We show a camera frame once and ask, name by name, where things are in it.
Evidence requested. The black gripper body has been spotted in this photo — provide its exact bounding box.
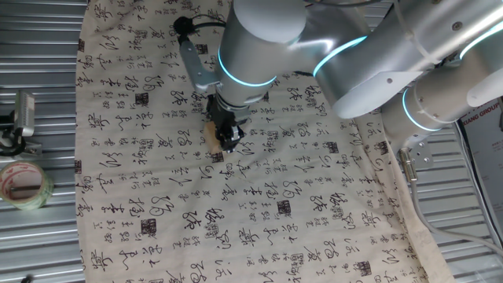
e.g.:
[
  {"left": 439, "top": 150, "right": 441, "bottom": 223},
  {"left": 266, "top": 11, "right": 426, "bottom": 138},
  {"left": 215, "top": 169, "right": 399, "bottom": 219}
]
[{"left": 206, "top": 94, "right": 252, "bottom": 137}]

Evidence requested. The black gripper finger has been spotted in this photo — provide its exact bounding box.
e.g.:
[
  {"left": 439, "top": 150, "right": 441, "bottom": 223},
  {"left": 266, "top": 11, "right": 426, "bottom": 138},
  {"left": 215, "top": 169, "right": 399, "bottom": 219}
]
[
  {"left": 211, "top": 117, "right": 223, "bottom": 147},
  {"left": 220, "top": 124, "right": 245, "bottom": 154}
]

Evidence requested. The small wooden block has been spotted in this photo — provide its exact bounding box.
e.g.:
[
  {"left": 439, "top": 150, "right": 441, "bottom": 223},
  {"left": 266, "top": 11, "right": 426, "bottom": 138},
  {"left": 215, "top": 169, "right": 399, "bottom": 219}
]
[{"left": 203, "top": 120, "right": 225, "bottom": 155}]

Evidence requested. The beige calligraphy print cloth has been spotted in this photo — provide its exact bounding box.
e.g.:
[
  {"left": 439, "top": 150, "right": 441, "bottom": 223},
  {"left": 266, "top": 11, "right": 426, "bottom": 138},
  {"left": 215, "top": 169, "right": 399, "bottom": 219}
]
[{"left": 74, "top": 0, "right": 457, "bottom": 283}]

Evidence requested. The clear packing tape roll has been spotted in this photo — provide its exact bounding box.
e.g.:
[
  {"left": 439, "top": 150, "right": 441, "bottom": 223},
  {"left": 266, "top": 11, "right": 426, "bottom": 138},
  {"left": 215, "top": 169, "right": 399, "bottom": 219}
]
[{"left": 0, "top": 160, "right": 55, "bottom": 211}]

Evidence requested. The cardboard box with print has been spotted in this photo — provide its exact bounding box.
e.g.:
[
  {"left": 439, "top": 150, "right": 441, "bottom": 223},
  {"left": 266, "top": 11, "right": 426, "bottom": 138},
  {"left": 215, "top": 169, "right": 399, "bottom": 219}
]
[{"left": 457, "top": 97, "right": 503, "bottom": 244}]

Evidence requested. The thin black camera cable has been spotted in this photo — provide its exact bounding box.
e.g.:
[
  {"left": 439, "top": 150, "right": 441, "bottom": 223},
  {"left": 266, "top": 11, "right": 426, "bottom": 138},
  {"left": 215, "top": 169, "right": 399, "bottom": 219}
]
[{"left": 190, "top": 13, "right": 228, "bottom": 31}]

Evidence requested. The grey cable with metal connector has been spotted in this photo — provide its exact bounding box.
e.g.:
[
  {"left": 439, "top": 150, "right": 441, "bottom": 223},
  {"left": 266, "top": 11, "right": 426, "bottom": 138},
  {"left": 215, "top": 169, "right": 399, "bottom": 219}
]
[{"left": 397, "top": 148, "right": 503, "bottom": 259}]

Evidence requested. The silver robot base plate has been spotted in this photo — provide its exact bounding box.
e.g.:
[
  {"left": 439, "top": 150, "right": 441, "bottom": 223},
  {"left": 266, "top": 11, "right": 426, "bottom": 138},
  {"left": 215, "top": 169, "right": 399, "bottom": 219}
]
[{"left": 395, "top": 135, "right": 434, "bottom": 171}]

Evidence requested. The silver exterior camera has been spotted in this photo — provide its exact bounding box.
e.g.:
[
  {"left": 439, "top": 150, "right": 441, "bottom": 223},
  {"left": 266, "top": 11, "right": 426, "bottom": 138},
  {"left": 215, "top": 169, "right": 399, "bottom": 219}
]
[{"left": 13, "top": 90, "right": 36, "bottom": 138}]

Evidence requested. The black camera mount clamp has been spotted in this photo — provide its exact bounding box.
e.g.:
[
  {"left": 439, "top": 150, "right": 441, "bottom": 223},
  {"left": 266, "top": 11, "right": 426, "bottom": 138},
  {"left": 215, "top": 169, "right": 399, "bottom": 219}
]
[{"left": 0, "top": 111, "right": 43, "bottom": 157}]

